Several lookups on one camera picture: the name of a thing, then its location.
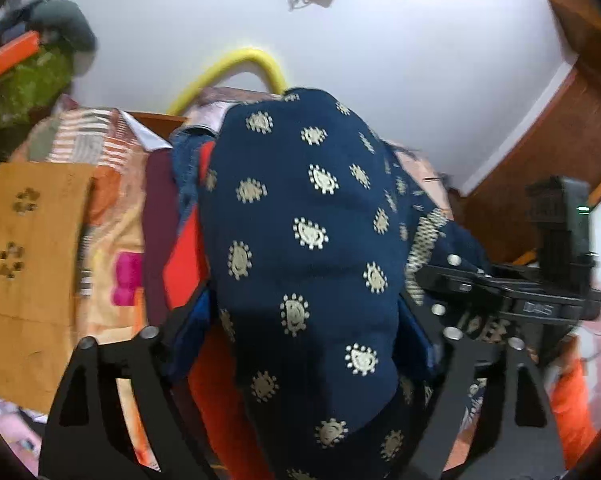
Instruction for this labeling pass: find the navy patterned hooded garment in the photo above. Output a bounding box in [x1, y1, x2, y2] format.
[177, 88, 491, 479]

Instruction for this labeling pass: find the dark folded clothes stack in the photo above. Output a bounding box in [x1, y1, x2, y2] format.
[141, 148, 179, 325]

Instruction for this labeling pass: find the printed bed blanket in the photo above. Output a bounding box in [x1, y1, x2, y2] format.
[10, 86, 601, 470]

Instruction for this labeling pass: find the red folded garment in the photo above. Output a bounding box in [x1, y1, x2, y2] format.
[160, 142, 277, 480]

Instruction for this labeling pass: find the brown wooden door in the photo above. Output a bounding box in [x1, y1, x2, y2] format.
[458, 63, 601, 263]

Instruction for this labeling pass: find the wooden wardrobe with sliding door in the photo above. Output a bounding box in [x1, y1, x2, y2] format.
[547, 0, 601, 111]

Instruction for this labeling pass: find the wooden folding lap desk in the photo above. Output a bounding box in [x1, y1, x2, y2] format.
[0, 162, 94, 413]

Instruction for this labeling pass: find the yellow foam tube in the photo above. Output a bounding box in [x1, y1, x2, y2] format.
[166, 47, 288, 115]

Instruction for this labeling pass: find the orange box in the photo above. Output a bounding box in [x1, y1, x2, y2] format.
[0, 30, 40, 76]

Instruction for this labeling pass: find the grey neck pillow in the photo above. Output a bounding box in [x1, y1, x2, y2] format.
[28, 0, 98, 52]

